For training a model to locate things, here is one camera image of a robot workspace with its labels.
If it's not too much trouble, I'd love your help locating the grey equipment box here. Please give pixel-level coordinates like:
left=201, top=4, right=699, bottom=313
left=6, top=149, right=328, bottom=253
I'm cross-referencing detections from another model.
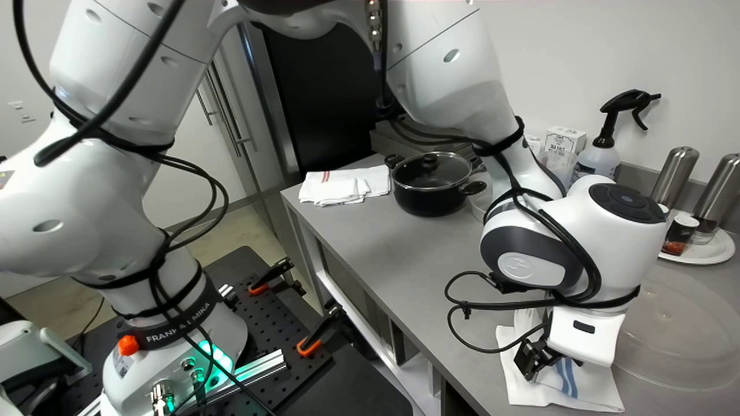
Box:
left=0, top=319, right=95, bottom=388

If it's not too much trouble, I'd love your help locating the black robot workbench table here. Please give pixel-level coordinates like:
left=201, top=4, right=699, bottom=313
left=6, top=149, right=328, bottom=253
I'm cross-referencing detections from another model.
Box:
left=0, top=246, right=415, bottom=416

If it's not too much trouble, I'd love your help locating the orange handled clamp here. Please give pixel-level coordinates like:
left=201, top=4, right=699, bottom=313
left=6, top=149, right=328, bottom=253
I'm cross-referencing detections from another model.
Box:
left=297, top=308, right=344, bottom=361
left=246, top=257, right=297, bottom=298

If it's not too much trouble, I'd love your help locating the white plate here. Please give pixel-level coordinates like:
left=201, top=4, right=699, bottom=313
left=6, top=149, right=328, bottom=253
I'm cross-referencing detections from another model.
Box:
left=657, top=218, right=737, bottom=268

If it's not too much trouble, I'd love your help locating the orange round knob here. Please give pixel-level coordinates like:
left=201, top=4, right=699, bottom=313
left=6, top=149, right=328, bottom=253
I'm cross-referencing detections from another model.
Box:
left=116, top=334, right=144, bottom=359

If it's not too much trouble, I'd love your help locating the white wrist mount box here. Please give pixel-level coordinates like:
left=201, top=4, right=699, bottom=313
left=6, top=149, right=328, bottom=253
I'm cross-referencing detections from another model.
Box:
left=543, top=305, right=629, bottom=371

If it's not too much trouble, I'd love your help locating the small plain white cloth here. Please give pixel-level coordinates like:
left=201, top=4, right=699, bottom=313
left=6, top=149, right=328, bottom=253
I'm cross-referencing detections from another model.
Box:
left=343, top=164, right=394, bottom=201

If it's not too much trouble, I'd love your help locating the steel cabinet with handles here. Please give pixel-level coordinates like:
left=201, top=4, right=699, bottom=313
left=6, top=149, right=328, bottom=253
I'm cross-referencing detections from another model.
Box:
left=141, top=22, right=304, bottom=227

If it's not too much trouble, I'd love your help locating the stainless steel shaker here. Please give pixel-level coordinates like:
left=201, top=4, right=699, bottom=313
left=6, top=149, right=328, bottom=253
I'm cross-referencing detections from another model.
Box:
left=691, top=151, right=740, bottom=229
left=649, top=147, right=704, bottom=211

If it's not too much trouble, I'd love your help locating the clear round plate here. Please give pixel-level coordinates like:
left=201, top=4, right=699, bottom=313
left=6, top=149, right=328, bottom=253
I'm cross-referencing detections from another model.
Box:
left=609, top=285, right=740, bottom=396

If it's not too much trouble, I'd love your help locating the white towel with red stripe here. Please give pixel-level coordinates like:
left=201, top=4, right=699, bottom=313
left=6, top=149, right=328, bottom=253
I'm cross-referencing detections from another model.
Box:
left=297, top=168, right=372, bottom=208

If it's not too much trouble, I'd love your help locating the small brown jar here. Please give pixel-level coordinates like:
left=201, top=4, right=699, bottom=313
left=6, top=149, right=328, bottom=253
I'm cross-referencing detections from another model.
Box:
left=662, top=214, right=704, bottom=260

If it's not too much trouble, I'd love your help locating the dark grey panel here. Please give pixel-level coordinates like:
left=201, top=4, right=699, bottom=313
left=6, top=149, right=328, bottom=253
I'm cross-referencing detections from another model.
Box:
left=257, top=19, right=389, bottom=177

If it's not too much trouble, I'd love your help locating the black pot with lid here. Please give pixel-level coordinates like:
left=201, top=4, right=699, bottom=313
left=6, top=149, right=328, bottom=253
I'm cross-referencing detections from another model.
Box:
left=383, top=149, right=490, bottom=220

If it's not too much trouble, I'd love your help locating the white towel with blue stripes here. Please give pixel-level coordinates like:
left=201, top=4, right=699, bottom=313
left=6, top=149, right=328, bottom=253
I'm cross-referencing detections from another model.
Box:
left=494, top=321, right=629, bottom=416

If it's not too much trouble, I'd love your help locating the aluminium rail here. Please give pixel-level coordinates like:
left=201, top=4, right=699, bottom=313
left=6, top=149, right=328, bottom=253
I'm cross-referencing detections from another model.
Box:
left=175, top=345, right=291, bottom=402

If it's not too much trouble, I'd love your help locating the white wall outlet box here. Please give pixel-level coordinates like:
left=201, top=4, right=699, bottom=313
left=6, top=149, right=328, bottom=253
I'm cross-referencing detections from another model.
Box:
left=541, top=125, right=589, bottom=168

